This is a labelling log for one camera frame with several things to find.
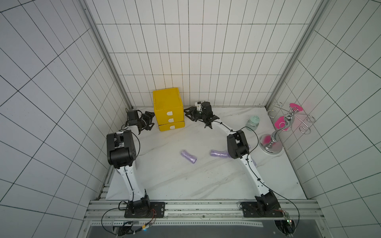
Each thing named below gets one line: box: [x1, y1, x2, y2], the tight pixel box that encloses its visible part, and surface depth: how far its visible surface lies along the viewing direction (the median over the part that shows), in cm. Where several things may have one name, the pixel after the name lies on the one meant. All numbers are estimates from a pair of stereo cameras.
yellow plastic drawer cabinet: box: [152, 87, 186, 132], surface depth 96 cm
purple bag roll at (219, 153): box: [210, 149, 232, 159], surface depth 92 cm
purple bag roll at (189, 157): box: [181, 149, 197, 165], surface depth 92 cm
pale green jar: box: [245, 115, 260, 132], surface depth 102 cm
